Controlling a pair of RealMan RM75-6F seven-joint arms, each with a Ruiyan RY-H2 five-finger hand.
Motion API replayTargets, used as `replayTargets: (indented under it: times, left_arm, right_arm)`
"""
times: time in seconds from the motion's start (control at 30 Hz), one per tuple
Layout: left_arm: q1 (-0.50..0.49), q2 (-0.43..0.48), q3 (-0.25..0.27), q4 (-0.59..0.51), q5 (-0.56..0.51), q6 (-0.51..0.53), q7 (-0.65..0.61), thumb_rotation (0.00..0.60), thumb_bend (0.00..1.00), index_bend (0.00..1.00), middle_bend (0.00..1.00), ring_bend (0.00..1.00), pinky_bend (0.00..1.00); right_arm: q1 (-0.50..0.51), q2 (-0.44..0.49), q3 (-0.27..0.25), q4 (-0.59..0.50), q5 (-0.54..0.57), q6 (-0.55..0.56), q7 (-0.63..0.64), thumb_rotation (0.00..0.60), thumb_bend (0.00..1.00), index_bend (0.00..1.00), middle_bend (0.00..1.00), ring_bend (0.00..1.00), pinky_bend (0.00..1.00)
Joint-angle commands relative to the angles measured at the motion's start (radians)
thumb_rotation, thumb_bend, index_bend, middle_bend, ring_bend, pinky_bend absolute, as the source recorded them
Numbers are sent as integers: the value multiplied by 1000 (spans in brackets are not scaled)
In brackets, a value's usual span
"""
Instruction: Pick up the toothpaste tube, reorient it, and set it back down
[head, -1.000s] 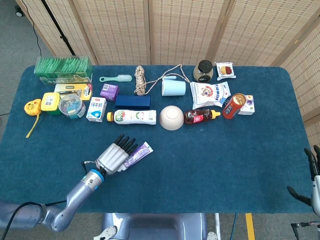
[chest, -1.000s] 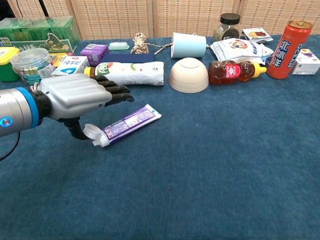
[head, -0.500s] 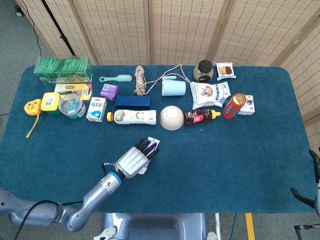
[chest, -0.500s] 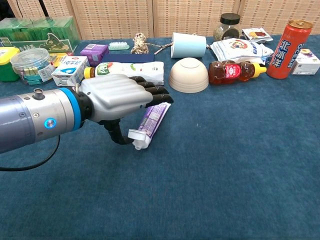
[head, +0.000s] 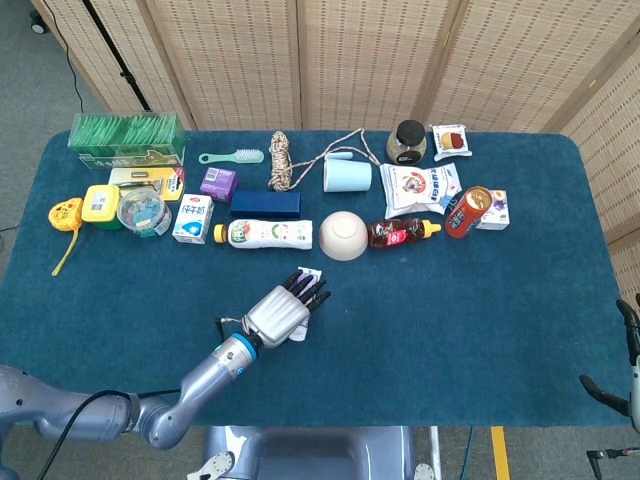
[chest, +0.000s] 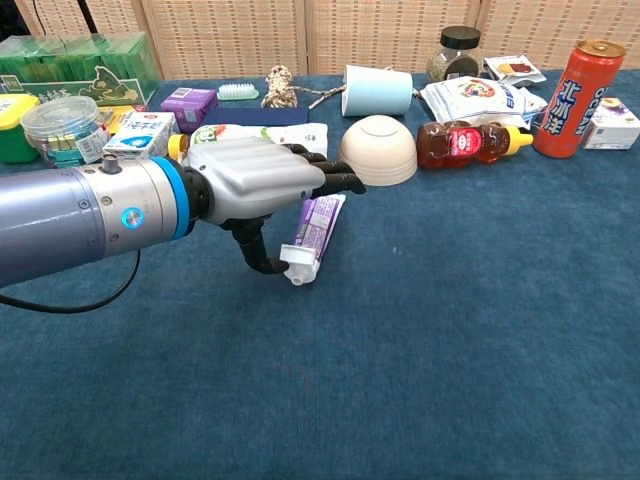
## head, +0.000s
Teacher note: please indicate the yellow floor tape strip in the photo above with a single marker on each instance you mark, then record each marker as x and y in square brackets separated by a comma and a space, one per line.
[500, 452]

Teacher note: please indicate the bamboo folding screen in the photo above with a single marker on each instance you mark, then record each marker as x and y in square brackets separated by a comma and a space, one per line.
[350, 60]

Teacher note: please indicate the amber bear honey bottle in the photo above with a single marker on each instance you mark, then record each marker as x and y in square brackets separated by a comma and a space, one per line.
[400, 234]

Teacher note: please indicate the white snack packet red yellow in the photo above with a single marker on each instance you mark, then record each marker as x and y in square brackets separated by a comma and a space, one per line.
[451, 141]

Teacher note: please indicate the small purple box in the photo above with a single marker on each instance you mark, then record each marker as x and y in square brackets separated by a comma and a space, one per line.
[218, 184]

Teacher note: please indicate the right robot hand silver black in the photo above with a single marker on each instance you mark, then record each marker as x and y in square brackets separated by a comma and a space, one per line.
[636, 390]

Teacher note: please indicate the red orange soda can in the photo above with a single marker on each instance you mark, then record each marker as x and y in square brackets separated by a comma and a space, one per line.
[465, 215]

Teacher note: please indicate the clear tub of clips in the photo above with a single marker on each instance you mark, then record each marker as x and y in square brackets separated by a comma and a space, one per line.
[142, 212]

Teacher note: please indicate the black caster wheel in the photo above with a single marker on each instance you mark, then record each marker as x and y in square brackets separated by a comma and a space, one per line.
[37, 22]

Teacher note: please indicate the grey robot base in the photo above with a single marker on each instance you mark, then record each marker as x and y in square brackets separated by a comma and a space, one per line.
[310, 455]

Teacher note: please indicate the mint green brush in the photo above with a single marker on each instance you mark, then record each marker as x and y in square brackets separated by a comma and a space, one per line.
[250, 155]

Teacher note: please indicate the beige bowl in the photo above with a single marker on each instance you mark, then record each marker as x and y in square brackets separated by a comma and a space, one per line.
[343, 235]

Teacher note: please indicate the yellow tape measure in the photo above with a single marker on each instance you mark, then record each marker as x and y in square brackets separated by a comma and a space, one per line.
[65, 212]

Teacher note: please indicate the white blue milk carton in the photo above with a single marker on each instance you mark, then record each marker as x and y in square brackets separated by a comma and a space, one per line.
[192, 220]

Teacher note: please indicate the navy blue box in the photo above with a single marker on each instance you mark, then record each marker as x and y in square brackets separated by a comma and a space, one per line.
[265, 205]

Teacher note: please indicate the green container yellow lid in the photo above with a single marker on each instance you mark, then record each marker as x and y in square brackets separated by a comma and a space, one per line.
[100, 202]

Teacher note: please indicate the black stand pole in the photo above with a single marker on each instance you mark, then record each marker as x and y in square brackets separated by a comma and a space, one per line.
[117, 57]

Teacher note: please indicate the white table leg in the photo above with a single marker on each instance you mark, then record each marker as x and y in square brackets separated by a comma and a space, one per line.
[436, 450]

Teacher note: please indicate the glass jar black lid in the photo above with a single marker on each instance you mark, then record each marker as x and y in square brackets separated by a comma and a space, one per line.
[407, 145]

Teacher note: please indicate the light blue plastic cup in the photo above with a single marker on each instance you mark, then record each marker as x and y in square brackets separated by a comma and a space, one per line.
[347, 175]

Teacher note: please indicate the white drink bottle yellow cap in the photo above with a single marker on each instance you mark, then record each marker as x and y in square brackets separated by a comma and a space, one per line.
[270, 234]

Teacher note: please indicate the purple white toothpaste tube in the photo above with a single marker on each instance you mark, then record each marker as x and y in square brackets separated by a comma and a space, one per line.
[311, 274]

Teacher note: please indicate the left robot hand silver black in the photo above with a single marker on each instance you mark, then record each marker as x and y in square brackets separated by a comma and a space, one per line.
[277, 317]

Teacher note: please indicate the razor blister pack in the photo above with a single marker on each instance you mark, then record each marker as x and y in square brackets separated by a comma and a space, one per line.
[140, 176]

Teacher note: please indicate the clear box green sachets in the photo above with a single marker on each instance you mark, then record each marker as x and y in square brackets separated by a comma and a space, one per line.
[125, 140]

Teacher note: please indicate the white candy bag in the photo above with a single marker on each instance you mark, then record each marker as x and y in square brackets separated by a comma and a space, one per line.
[417, 189]

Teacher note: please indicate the blue felt table cloth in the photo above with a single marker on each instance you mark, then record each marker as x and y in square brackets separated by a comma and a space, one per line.
[400, 360]

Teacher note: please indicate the left robot arm grey-blue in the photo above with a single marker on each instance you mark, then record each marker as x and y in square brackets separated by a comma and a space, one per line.
[215, 372]

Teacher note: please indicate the small white purple carton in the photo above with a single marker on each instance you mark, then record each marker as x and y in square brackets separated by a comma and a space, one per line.
[500, 210]

